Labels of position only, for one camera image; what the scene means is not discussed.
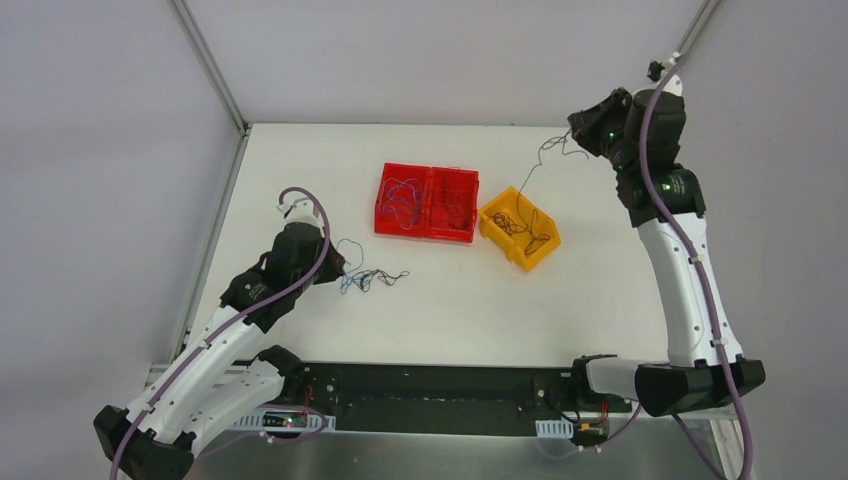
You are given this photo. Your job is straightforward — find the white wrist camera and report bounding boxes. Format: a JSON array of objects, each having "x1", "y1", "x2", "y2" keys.
[
  {"x1": 277, "y1": 197, "x2": 323, "y2": 228},
  {"x1": 647, "y1": 51, "x2": 683, "y2": 97}
]

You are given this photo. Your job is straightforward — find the left red plastic bin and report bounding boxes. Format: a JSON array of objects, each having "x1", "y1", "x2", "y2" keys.
[{"x1": 373, "y1": 162, "x2": 431, "y2": 238}]

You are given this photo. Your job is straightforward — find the right red plastic bin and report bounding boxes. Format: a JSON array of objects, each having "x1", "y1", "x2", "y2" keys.
[{"x1": 424, "y1": 167, "x2": 479, "y2": 244}]

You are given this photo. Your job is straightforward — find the left white cable duct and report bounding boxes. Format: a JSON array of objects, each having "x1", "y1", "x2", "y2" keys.
[{"x1": 230, "y1": 409, "x2": 336, "y2": 434}]

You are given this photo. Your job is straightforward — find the blue purple black wires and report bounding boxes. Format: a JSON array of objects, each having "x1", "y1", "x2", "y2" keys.
[{"x1": 336, "y1": 238, "x2": 411, "y2": 295}]

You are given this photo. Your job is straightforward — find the right white cable duct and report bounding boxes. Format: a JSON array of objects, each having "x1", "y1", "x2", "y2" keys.
[{"x1": 535, "y1": 419, "x2": 574, "y2": 439}]

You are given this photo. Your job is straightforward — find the white cable duct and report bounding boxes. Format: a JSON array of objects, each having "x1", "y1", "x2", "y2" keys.
[
  {"x1": 535, "y1": 419, "x2": 574, "y2": 439},
  {"x1": 230, "y1": 409, "x2": 336, "y2": 434}
]

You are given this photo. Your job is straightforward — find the aluminium frame rail left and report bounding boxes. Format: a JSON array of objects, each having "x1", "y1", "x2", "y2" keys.
[{"x1": 132, "y1": 1, "x2": 250, "y2": 370}]

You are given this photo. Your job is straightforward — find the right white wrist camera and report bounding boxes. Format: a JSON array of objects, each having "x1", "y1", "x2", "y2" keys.
[{"x1": 647, "y1": 51, "x2": 683, "y2": 97}]

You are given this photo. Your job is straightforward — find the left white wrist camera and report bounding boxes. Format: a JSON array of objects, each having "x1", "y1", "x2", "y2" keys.
[{"x1": 277, "y1": 197, "x2": 323, "y2": 228}]

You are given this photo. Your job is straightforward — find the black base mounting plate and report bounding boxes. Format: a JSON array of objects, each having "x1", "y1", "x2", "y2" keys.
[{"x1": 272, "y1": 362, "x2": 632, "y2": 437}]

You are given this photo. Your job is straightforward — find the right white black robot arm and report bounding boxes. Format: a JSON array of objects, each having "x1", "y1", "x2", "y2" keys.
[{"x1": 567, "y1": 88, "x2": 766, "y2": 417}]

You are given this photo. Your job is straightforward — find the red plastic bin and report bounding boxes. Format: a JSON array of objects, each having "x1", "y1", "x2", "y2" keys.
[
  {"x1": 424, "y1": 167, "x2": 479, "y2": 244},
  {"x1": 373, "y1": 162, "x2": 431, "y2": 238}
]

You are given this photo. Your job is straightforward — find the yellow plastic bin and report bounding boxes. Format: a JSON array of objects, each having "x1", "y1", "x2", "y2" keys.
[{"x1": 478, "y1": 187, "x2": 561, "y2": 272}]

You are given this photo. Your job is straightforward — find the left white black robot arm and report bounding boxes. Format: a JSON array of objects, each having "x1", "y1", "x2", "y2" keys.
[{"x1": 93, "y1": 221, "x2": 343, "y2": 479}]

